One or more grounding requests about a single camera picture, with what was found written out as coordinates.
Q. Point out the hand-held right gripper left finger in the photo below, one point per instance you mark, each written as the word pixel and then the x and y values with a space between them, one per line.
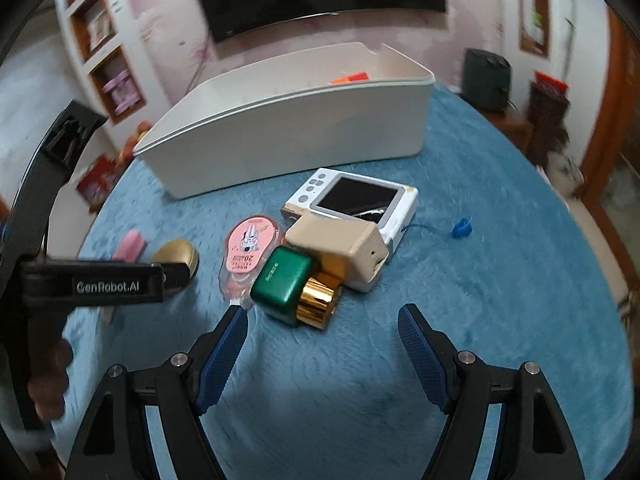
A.
pixel 222 355

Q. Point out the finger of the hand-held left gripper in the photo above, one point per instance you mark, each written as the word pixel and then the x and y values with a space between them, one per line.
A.
pixel 177 275
pixel 65 135

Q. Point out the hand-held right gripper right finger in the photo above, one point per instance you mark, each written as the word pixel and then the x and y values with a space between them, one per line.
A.
pixel 425 355

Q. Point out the gold oval compact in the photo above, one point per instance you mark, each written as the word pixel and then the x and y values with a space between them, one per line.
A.
pixel 175 252

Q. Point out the green bottle with gold cap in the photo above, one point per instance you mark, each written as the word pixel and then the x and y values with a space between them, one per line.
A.
pixel 282 280

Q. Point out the white plastic storage bin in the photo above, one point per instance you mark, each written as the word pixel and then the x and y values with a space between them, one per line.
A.
pixel 300 125

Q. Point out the colourful puzzle cube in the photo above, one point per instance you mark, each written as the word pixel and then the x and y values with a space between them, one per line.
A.
pixel 350 79

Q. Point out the person's left hand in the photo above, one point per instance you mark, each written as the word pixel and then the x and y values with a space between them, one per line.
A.
pixel 55 390

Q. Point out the pink tube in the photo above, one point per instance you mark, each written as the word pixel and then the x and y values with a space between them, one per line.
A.
pixel 131 246

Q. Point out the pink dumbbell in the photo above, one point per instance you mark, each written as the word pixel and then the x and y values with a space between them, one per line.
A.
pixel 129 89
pixel 114 95

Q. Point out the pink correction tape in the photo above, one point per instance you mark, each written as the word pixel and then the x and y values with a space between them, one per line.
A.
pixel 250 245

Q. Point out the picture card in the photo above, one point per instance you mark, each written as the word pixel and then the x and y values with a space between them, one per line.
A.
pixel 99 22

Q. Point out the beige plug adapter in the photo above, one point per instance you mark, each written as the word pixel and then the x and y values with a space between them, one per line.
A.
pixel 330 237

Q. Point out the wooden television stand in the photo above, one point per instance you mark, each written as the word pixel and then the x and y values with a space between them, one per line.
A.
pixel 510 125

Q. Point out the dark tall vase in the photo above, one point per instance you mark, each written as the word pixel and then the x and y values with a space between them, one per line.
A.
pixel 547 120

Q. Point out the black air fryer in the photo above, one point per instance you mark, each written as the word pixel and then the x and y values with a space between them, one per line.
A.
pixel 482 80

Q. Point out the red round container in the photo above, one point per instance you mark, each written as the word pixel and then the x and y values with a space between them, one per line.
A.
pixel 550 81

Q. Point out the wooden framed glass door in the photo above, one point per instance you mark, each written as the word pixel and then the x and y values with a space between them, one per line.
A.
pixel 610 110

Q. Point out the metal sword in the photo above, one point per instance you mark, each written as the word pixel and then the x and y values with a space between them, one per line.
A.
pixel 570 35

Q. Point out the green shelf ornament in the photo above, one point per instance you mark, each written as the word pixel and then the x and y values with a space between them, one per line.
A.
pixel 537 19

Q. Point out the white wall shelf column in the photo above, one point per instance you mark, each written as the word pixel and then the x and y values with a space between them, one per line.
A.
pixel 145 60
pixel 507 20

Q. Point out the white digital camera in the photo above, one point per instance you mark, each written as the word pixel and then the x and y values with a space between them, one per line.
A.
pixel 355 197

